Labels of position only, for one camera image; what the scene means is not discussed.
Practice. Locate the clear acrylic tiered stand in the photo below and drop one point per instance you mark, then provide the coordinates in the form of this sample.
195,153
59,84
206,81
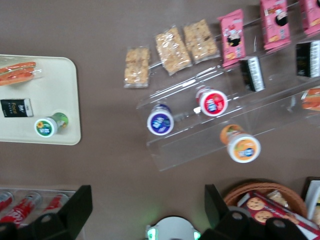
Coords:
190,140

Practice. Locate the beige serving tray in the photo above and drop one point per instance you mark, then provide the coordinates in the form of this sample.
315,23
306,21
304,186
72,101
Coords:
62,82

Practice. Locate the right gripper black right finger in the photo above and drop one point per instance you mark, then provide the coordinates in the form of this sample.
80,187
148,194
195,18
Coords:
220,220

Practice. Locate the orange gum bottle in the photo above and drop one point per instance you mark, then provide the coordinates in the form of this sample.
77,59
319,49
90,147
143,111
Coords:
243,147

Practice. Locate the pink snack pack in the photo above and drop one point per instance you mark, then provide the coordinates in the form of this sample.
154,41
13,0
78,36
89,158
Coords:
275,25
311,15
232,37

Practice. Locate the clear cereal snack packet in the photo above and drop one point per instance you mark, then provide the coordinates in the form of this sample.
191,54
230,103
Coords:
277,198

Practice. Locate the green gum bottle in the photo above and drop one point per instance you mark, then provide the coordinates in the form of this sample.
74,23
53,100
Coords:
48,126

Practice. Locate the brown wicker basket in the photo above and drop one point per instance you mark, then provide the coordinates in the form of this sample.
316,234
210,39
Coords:
250,187

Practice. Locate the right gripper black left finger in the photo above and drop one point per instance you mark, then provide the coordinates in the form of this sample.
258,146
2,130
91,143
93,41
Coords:
75,212

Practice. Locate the red cookie box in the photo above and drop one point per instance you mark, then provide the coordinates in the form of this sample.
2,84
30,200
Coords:
255,203

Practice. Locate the blue gum bottle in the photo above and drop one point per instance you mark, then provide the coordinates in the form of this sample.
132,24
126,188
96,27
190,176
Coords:
160,122

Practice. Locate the plastic-wrapped triangle sandwich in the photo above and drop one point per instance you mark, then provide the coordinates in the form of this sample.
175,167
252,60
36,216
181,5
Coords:
17,73
312,100

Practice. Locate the short clear-wrapped granola bar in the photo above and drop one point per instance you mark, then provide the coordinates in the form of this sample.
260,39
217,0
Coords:
137,66

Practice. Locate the small black carton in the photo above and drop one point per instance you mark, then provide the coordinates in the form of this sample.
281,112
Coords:
15,108
308,60
252,73

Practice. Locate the red gum bottle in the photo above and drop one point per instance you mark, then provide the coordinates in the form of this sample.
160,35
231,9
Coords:
213,103

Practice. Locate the clear acrylic bottle rack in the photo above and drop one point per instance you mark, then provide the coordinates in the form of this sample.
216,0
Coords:
72,192

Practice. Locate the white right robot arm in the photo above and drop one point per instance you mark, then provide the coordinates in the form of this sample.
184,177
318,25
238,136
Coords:
172,228

